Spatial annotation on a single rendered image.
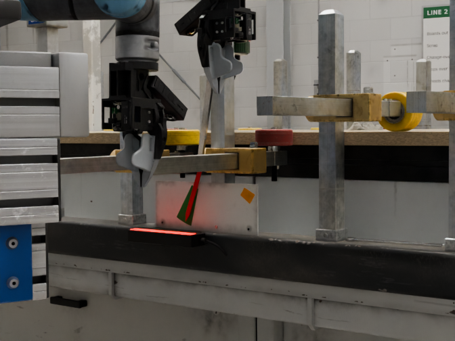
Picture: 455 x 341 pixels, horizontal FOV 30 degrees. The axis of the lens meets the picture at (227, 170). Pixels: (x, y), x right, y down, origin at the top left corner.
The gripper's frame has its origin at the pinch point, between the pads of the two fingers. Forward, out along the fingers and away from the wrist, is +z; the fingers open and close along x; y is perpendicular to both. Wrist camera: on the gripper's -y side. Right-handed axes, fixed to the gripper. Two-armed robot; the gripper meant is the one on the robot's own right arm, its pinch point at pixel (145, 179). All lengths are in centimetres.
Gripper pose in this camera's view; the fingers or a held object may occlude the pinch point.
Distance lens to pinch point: 147.8
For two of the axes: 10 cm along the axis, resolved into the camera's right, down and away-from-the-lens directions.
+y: -5.8, 0.2, -8.1
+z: -0.1, 10.0, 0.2
